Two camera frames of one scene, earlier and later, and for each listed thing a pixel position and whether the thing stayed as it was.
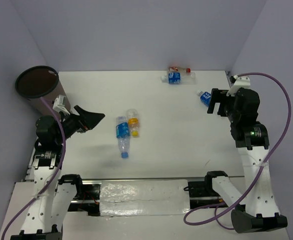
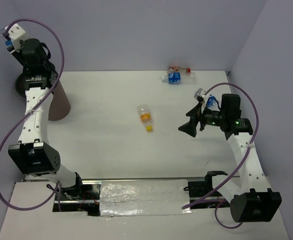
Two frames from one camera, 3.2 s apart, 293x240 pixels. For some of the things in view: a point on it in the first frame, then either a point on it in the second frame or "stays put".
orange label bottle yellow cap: (133, 122) to (145, 116)
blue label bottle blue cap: (123, 133) to (8, 42)
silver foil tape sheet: (118, 198) stays put
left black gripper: (90, 119) to (16, 54)
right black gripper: (217, 95) to (190, 127)
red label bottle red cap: (178, 69) stays put
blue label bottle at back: (180, 78) stays put
